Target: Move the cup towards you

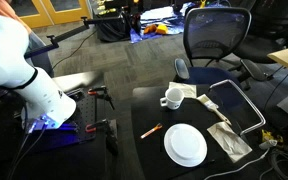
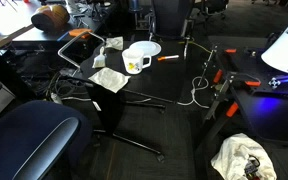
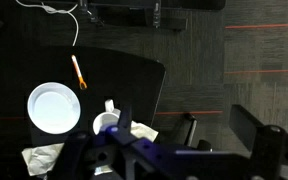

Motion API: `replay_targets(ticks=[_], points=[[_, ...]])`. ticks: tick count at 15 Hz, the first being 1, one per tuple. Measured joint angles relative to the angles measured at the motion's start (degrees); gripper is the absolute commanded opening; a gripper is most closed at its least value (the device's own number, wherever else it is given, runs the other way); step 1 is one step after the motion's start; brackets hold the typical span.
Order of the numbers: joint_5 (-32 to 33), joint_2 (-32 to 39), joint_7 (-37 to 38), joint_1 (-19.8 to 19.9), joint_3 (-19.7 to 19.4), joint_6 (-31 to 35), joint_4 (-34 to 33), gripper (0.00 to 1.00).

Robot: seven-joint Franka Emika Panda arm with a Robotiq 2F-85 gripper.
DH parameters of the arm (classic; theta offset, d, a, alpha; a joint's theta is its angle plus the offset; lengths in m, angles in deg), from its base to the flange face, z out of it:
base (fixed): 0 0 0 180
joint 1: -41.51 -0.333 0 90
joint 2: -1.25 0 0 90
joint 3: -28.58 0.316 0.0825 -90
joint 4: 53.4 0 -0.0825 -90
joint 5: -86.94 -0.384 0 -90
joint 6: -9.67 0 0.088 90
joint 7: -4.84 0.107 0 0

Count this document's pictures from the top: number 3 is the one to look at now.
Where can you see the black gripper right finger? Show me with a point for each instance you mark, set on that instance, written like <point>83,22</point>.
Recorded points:
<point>267,150</point>

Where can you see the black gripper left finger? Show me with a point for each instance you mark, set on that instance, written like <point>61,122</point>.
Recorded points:
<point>125,121</point>

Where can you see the white ceramic cup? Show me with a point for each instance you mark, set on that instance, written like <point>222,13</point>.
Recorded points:
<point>104,120</point>

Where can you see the orange and white marker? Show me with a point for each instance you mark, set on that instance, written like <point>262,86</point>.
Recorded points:
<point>77,68</point>

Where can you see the white round plate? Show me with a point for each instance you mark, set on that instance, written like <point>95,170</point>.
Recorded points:
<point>54,108</point>

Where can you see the crumpled beige paper bag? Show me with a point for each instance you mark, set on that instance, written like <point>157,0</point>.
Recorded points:
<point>40,158</point>

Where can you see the black metal stand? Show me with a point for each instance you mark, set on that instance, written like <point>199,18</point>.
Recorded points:
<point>170,23</point>

